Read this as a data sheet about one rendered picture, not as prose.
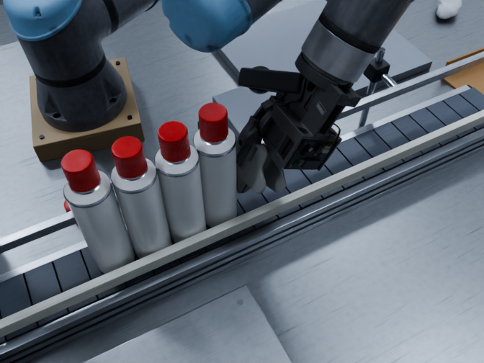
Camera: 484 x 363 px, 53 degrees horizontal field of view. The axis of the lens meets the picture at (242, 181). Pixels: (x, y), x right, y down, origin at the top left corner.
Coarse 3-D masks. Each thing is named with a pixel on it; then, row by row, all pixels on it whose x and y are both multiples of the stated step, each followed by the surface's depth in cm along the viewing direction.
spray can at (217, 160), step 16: (208, 112) 55; (224, 112) 55; (208, 128) 55; (224, 128) 55; (208, 144) 57; (224, 144) 57; (208, 160) 57; (224, 160) 58; (208, 176) 60; (224, 176) 60; (208, 192) 62; (224, 192) 62; (208, 208) 65; (224, 208) 65; (208, 224) 69
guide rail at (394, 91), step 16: (464, 64) 80; (416, 80) 77; (432, 80) 78; (368, 96) 75; (384, 96) 75; (352, 112) 74; (48, 224) 60; (64, 224) 61; (0, 240) 59; (16, 240) 59; (32, 240) 60
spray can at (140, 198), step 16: (128, 144) 52; (128, 160) 51; (144, 160) 53; (112, 176) 54; (128, 176) 53; (144, 176) 54; (128, 192) 53; (144, 192) 54; (160, 192) 57; (128, 208) 56; (144, 208) 56; (160, 208) 58; (128, 224) 59; (144, 224) 58; (160, 224) 60; (144, 240) 61; (160, 240) 62; (144, 256) 64
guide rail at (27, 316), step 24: (480, 120) 79; (408, 144) 75; (432, 144) 77; (360, 168) 72; (312, 192) 69; (240, 216) 66; (264, 216) 68; (192, 240) 64; (216, 240) 66; (144, 264) 62; (72, 288) 60; (96, 288) 60; (24, 312) 58; (48, 312) 59; (0, 336) 58
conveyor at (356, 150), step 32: (480, 96) 87; (384, 128) 82; (416, 128) 82; (480, 128) 82; (352, 160) 77; (288, 192) 73; (256, 224) 70; (64, 256) 66; (192, 256) 66; (0, 288) 64; (32, 288) 64; (64, 288) 64
